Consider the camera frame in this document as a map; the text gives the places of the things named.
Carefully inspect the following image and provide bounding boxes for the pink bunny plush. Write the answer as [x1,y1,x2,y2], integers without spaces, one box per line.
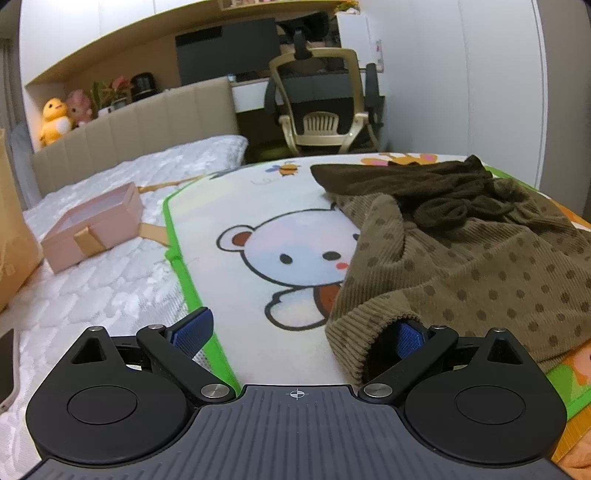
[66,89,93,127]

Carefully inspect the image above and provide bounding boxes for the brown paper bag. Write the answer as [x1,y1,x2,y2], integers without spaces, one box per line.
[0,130,43,310]

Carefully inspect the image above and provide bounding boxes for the yellow duck plush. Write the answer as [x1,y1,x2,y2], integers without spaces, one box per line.
[40,98,73,147]

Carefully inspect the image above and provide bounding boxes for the black monitor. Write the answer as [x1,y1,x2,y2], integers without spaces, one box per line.
[175,19,280,85]

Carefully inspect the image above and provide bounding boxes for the brown corduroy dotted garment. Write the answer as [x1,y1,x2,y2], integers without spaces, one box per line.
[311,156,590,386]

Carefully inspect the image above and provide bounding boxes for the white wardrobe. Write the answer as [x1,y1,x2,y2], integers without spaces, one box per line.
[359,1,547,187]

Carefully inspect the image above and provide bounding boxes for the beige padded headboard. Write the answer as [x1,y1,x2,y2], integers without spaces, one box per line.
[31,77,238,196]

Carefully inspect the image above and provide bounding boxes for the beige office chair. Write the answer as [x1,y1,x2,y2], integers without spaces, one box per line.
[264,27,383,156]

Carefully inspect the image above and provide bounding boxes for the potted plant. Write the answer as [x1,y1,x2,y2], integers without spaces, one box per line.
[91,76,131,111]

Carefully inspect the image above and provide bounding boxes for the cartoon animal play mat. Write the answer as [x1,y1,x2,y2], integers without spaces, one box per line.
[164,154,590,465]

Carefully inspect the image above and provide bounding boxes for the white quilted mattress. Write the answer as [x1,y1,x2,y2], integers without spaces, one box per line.
[1,135,247,479]

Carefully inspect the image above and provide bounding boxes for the white desk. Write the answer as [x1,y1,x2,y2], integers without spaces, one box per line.
[230,78,269,113]

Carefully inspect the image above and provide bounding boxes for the pink gift box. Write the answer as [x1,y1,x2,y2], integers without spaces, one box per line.
[41,182,143,274]

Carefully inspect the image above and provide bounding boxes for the black kettle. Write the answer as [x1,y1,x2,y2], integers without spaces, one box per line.
[130,72,158,102]

